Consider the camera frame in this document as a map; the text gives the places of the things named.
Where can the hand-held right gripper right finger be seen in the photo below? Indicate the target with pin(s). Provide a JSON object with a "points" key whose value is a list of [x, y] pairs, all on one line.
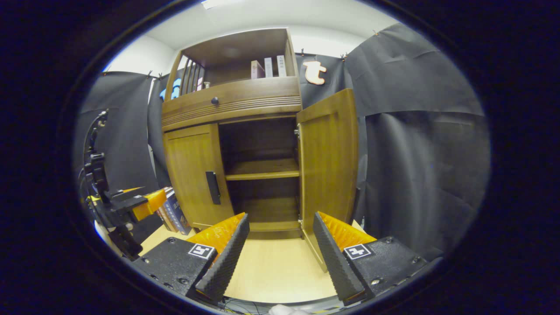
{"points": [[334, 262]]}

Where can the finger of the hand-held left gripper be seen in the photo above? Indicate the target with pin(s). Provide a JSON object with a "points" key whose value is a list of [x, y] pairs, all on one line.
{"points": [[127, 191], [148, 205]]}

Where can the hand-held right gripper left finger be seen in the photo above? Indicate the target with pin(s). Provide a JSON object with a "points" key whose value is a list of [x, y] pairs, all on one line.
{"points": [[223, 262]]}

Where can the wooden shoe cabinet door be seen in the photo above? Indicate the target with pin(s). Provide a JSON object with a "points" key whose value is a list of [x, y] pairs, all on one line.
{"points": [[190, 175], [328, 166]]}

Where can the wooden double-door shoe cabinet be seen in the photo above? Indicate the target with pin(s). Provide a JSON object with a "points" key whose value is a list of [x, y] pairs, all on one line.
{"points": [[245, 48]]}

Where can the wooden cabinet drawer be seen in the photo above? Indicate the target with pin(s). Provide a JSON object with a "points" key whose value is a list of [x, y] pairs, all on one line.
{"points": [[245, 98]]}

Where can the orange-brown book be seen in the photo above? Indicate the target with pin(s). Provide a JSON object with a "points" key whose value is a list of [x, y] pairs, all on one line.
{"points": [[165, 218]]}

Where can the blue book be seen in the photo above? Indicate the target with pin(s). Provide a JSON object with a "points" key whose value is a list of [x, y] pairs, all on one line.
{"points": [[177, 212]]}

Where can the wooden inner shelf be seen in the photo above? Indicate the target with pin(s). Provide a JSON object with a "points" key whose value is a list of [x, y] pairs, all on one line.
{"points": [[262, 168]]}

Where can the black backdrop cloth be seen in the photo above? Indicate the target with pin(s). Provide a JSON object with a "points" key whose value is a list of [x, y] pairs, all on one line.
{"points": [[415, 131]]}

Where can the grey book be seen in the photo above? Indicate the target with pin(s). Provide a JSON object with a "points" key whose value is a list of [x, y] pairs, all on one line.
{"points": [[268, 68]]}

